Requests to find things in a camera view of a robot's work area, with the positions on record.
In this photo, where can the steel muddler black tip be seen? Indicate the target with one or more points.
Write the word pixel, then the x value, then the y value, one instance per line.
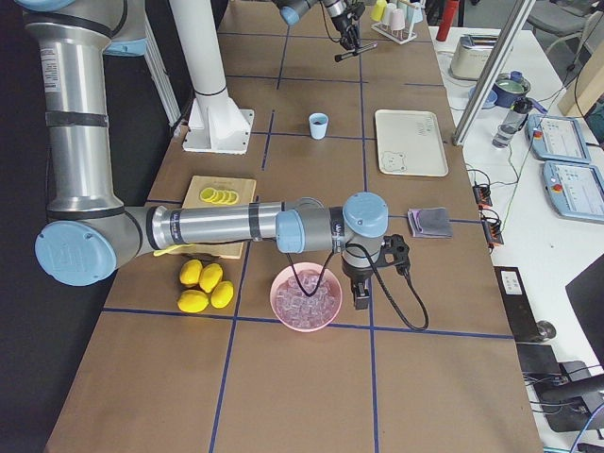
pixel 355 52

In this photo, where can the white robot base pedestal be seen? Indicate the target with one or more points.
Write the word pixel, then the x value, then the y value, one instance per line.
pixel 216 123

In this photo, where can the yellow plastic cup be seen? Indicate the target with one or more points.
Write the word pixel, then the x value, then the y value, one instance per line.
pixel 378 10

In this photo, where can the pink plastic cup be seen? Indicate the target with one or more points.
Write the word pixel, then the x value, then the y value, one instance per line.
pixel 394 18

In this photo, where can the light blue plastic cup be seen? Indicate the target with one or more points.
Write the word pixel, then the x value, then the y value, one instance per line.
pixel 318 132

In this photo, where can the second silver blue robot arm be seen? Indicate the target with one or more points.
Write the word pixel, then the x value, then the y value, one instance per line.
pixel 292 11

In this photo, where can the aluminium frame post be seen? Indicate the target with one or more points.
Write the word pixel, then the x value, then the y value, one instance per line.
pixel 494 64

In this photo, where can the cream bear serving tray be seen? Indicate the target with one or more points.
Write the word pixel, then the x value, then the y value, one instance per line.
pixel 409 143

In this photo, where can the yellow lemon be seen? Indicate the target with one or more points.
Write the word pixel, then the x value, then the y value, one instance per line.
pixel 193 301
pixel 210 277
pixel 189 273
pixel 222 294

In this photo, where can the pink bowl of ice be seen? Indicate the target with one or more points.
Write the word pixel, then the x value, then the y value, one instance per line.
pixel 306 299

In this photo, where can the black monitor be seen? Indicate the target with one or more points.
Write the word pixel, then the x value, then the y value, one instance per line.
pixel 585 293

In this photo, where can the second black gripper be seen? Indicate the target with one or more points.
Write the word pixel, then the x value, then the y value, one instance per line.
pixel 342 21

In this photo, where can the cream toaster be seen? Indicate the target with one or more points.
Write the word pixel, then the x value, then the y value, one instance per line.
pixel 471 55

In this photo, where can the yellow plastic knife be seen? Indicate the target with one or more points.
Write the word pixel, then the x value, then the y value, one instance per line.
pixel 175 248

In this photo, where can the blue teach pendant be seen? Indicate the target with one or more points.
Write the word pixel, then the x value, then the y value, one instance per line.
pixel 557 138
pixel 574 190

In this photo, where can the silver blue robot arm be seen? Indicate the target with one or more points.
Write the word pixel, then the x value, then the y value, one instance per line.
pixel 137 135

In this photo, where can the grey purple folded cloths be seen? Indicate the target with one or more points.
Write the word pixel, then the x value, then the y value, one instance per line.
pixel 430 223

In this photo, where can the red bottle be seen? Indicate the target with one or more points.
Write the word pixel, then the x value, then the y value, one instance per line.
pixel 449 13

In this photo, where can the blue bowl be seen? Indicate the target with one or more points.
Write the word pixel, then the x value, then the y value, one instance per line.
pixel 490 101

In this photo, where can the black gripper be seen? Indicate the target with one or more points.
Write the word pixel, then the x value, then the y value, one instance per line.
pixel 355 276

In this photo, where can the white wire cup rack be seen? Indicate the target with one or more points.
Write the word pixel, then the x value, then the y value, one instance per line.
pixel 414 15

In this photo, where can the bamboo cutting board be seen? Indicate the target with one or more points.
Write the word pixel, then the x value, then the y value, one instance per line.
pixel 246 189

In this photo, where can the dark blue saucepan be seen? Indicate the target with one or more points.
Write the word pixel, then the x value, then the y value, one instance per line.
pixel 509 86

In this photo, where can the clear water bottle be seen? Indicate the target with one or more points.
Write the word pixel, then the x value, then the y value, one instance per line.
pixel 513 122

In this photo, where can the lemon slices stack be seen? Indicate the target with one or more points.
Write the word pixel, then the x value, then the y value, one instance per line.
pixel 220 197

